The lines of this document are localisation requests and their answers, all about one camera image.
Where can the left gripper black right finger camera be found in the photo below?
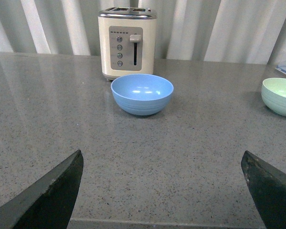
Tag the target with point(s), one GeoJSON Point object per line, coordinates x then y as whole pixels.
{"type": "Point", "coordinates": [267, 186]}

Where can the green bowl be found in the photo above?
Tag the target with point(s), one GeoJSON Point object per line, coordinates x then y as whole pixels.
{"type": "Point", "coordinates": [273, 94]}

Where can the blue bowl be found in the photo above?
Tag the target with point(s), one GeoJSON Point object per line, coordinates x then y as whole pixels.
{"type": "Point", "coordinates": [142, 94]}

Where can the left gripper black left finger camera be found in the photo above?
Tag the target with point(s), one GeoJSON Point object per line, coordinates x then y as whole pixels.
{"type": "Point", "coordinates": [49, 202]}

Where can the cream two-slot toaster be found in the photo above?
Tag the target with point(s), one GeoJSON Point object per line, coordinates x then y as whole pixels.
{"type": "Point", "coordinates": [127, 41]}

